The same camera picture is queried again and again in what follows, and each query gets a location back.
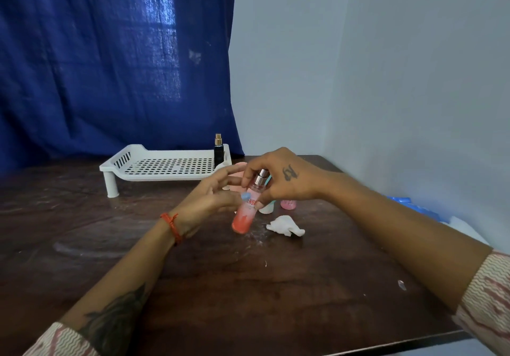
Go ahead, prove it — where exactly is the person's left hand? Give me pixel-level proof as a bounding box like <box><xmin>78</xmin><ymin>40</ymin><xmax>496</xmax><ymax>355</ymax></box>
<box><xmin>169</xmin><ymin>162</ymin><xmax>250</xmax><ymax>239</ymax></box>

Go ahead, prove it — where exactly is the person's right hand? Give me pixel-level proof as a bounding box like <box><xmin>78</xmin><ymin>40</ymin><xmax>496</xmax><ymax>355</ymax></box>
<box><xmin>241</xmin><ymin>147</ymin><xmax>334</xmax><ymax>205</ymax></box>

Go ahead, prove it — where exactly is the teal squeeze bottle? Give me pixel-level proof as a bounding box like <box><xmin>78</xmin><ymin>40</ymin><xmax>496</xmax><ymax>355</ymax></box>
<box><xmin>258</xmin><ymin>175</ymin><xmax>276</xmax><ymax>215</ymax></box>

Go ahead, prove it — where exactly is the orange spray bottle silver cap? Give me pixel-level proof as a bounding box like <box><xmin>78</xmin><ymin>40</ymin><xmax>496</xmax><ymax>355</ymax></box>
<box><xmin>231</xmin><ymin>169</ymin><xmax>270</xmax><ymax>235</ymax></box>

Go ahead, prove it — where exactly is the pink squeeze bottle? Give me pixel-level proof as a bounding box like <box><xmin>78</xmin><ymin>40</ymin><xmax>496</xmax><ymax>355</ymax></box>
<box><xmin>223</xmin><ymin>162</ymin><xmax>248</xmax><ymax>193</ymax></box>

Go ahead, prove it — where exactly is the white wet wipe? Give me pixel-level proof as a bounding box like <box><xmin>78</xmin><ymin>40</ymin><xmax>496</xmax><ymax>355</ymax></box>
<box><xmin>266</xmin><ymin>215</ymin><xmax>306</xmax><ymax>238</ymax></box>

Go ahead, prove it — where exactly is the white perforated plastic rack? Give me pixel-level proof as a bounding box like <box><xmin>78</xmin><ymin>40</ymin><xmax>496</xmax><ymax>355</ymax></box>
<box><xmin>99</xmin><ymin>143</ymin><xmax>233</xmax><ymax>199</ymax></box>

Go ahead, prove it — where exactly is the black perfume bottle gold cap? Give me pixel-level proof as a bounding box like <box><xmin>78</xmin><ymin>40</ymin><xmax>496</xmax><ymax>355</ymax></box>
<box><xmin>213</xmin><ymin>133</ymin><xmax>225</xmax><ymax>168</ymax></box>

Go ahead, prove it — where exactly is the blue white wet wipes pack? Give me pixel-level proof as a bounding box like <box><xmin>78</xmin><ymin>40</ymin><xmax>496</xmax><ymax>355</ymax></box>
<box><xmin>384</xmin><ymin>195</ymin><xmax>495</xmax><ymax>249</ymax></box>

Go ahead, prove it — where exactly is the person's right forearm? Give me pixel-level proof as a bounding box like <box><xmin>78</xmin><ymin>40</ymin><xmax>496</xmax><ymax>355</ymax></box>
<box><xmin>318</xmin><ymin>172</ymin><xmax>495</xmax><ymax>312</ymax></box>

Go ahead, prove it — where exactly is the dark wooden table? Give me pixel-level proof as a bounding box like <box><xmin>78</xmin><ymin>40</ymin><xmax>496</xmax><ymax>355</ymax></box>
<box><xmin>0</xmin><ymin>154</ymin><xmax>471</xmax><ymax>356</ymax></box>

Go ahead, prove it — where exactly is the dark blue curtain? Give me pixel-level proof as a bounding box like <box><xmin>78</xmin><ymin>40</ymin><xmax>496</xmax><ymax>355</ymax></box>
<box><xmin>0</xmin><ymin>0</ymin><xmax>245</xmax><ymax>175</ymax></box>

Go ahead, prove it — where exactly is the patterned left sleeve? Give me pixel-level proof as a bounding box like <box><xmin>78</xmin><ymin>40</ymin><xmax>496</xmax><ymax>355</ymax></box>
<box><xmin>22</xmin><ymin>321</ymin><xmax>100</xmax><ymax>356</ymax></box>

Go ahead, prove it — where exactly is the patterned sleeve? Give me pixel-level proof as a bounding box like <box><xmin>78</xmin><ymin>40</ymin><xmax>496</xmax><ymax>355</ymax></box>
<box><xmin>22</xmin><ymin>321</ymin><xmax>100</xmax><ymax>356</ymax></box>
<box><xmin>452</xmin><ymin>250</ymin><xmax>510</xmax><ymax>356</ymax></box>

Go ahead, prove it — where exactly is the patterned right sleeve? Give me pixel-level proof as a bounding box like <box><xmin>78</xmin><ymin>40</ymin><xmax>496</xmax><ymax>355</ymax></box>
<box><xmin>452</xmin><ymin>250</ymin><xmax>510</xmax><ymax>356</ymax></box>

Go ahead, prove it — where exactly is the orange thread bracelet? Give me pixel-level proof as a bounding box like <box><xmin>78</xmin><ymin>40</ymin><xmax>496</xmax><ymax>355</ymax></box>
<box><xmin>160</xmin><ymin>213</ymin><xmax>185</xmax><ymax>247</ymax></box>

